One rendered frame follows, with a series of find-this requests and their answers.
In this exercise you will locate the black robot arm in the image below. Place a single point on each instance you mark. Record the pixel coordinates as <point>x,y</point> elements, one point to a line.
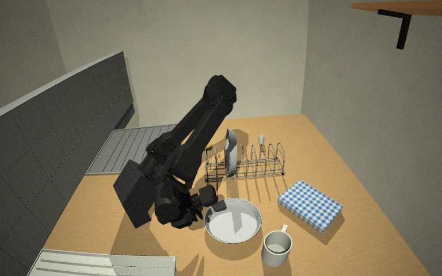
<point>203,119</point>

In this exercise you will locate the dark grey tiled splashback wall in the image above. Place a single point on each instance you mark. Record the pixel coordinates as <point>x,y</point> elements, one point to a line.
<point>48,140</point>

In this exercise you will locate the blue and white checkered towel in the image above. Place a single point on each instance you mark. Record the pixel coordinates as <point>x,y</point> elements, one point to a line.
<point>310,205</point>

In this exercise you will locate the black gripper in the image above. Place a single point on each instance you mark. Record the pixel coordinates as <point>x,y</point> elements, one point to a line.
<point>207,197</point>

